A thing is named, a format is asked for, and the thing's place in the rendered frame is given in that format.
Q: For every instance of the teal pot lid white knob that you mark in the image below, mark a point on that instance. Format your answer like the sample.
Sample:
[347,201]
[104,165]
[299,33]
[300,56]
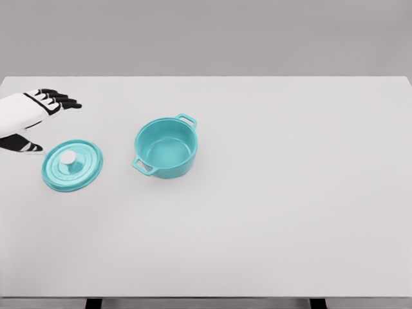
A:
[72,166]

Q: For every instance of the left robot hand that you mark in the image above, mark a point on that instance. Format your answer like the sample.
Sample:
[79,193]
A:
[22,111]

